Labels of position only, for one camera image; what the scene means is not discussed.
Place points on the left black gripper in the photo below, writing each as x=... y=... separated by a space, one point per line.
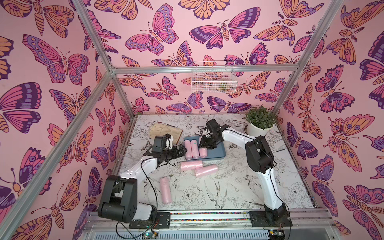
x=175 y=155

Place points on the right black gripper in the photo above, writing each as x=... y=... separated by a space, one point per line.
x=208 y=141

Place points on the pink trash bag roll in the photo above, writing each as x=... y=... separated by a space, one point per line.
x=205 y=171
x=166 y=191
x=203 y=152
x=188 y=154
x=195 y=149
x=191 y=165

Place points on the blue plastic storage box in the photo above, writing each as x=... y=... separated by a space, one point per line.
x=218 y=153

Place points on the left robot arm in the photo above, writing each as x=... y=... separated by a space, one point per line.
x=119 y=201

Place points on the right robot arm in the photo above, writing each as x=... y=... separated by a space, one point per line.
x=260 y=159

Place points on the beige cloth with red trim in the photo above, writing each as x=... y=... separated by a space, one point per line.
x=160 y=129

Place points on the potted green plant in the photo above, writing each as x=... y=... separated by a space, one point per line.
x=260 y=120

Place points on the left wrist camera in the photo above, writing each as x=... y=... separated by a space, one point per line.
x=169 y=141

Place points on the white wire basket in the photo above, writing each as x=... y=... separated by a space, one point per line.
x=214 y=78

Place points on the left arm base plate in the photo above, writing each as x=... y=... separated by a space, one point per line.
x=156 y=220

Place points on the aluminium front rail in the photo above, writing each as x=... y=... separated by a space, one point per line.
x=306 y=224

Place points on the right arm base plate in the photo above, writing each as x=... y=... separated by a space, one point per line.
x=267 y=219

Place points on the aluminium frame struts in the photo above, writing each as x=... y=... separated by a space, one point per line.
x=24 y=203

